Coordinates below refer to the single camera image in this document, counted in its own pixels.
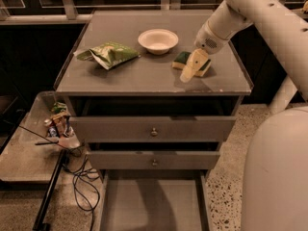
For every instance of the grey drawer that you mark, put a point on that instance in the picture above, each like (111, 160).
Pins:
(153, 155)
(151, 128)
(155, 200)

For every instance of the white support post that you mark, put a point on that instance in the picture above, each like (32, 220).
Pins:
(283, 96)

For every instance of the green yellow sponge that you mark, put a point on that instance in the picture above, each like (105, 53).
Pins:
(181, 60)

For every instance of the clear plastic bin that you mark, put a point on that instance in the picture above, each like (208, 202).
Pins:
(33, 130)

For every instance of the black metal pole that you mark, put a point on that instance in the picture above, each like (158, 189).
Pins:
(39, 224)

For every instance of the white paper bowl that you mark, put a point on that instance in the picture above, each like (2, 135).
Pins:
(158, 41)

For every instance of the green chip bag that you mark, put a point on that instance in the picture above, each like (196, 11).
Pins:
(108, 54)

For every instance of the grey drawer cabinet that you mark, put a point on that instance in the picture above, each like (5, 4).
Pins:
(148, 85)

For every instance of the grey middle drawer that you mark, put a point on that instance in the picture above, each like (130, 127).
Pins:
(153, 155)

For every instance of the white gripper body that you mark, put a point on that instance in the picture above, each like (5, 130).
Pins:
(208, 40)

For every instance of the grey top drawer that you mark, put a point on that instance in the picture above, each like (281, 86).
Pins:
(151, 128)

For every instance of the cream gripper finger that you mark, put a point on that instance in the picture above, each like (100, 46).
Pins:
(197, 64)

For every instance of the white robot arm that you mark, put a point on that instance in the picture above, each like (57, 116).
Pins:
(275, 185)

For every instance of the grey bottom drawer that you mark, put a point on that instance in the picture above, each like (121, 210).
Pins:
(155, 200)

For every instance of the snack items in bin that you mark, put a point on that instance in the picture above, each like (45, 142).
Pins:
(58, 124)

